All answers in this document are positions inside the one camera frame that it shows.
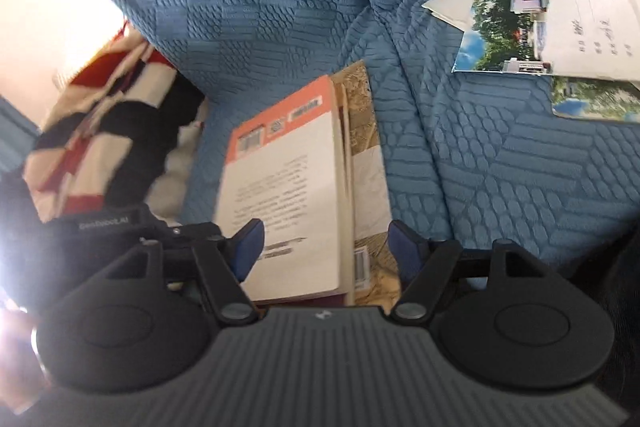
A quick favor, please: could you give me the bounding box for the blue textured sofa cover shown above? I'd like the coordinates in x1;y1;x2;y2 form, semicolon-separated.
113;0;639;267

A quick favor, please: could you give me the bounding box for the person's left hand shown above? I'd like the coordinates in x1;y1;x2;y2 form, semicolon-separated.
1;308;51;415

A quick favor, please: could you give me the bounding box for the blue curtain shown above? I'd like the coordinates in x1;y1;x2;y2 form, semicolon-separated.
0;96;40;174

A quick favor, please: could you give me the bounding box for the purple and yellow book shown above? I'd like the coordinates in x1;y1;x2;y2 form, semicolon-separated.
244;76;354;306

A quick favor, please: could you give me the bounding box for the white envelope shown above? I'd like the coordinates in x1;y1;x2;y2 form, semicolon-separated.
540;0;639;81

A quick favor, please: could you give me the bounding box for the painting cover book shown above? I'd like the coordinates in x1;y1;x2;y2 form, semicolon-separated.
331;61;400;312

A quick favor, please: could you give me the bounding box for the landscape photo brochure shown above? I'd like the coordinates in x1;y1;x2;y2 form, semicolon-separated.
452;0;552;75

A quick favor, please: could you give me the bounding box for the orange and white book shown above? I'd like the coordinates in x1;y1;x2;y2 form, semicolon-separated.
214;76;354;305

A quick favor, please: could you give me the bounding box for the striped red black white blanket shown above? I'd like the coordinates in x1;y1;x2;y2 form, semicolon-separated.
23;24;208;223

